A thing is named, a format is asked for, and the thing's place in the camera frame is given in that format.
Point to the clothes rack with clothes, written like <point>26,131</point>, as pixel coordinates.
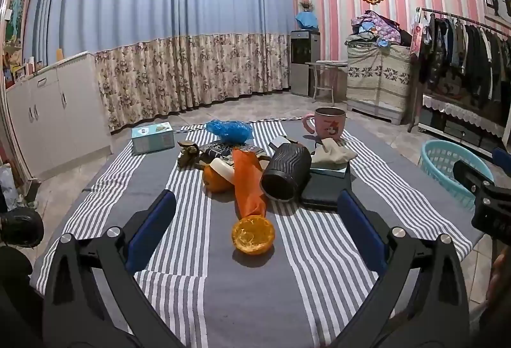
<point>461,59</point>

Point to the black glasses case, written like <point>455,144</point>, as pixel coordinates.
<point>322,190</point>

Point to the pile of clothes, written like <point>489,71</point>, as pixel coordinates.
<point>371,27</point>

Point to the teal plastic basket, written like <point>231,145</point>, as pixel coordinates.
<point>437,159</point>

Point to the teal tissue box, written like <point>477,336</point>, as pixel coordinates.
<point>155,137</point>

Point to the black ribbed cup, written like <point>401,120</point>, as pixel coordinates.
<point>287,172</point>

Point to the orange peel half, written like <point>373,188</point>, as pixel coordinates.
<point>253,235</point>

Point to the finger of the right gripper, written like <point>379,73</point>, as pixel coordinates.
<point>492,203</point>

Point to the water dispenser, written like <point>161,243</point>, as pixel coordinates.
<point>304,49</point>

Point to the low tv bench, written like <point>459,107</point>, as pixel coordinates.
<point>449,119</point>

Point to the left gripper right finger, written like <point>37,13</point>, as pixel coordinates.
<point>419,298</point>

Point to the printed snack packet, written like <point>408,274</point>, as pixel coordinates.
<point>220,150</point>

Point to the small folding table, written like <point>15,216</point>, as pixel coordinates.
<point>325,75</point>

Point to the white cabinet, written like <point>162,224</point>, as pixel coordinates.
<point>58,117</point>

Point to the blue floral curtain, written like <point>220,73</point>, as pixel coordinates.
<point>153,57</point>

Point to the pink mug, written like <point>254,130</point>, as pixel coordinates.
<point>327,122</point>

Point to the covered storage cabinet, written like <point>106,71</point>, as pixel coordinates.
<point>379,80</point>

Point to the blue plastic bag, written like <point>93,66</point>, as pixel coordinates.
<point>231,131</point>

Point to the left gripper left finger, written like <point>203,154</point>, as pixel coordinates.
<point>74,313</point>

